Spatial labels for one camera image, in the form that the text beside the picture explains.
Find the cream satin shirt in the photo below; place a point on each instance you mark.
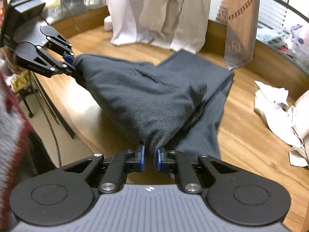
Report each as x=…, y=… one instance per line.
x=272, y=106

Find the beige shirt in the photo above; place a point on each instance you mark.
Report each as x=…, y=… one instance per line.
x=188, y=17

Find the dark grey garment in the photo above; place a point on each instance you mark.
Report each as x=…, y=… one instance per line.
x=144, y=96

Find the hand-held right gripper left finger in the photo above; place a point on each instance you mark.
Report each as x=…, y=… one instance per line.
x=142, y=159

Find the glass and wood desk partition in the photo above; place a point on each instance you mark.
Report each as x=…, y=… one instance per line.
x=91, y=17
x=272, y=17

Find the white plastic bag purple print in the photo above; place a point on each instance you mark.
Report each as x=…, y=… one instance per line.
x=300, y=37

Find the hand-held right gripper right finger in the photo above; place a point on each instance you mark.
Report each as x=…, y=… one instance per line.
x=159, y=160

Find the white shirt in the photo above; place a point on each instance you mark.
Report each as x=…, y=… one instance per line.
x=123, y=17

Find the person's red grey sweater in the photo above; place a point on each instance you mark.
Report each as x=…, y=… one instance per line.
x=12, y=130

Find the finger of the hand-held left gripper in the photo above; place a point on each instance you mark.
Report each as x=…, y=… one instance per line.
x=68, y=58
x=60, y=70

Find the black stool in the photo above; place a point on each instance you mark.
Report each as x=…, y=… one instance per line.
x=28, y=106

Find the orange patterned scarf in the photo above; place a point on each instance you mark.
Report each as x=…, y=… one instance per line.
x=241, y=29

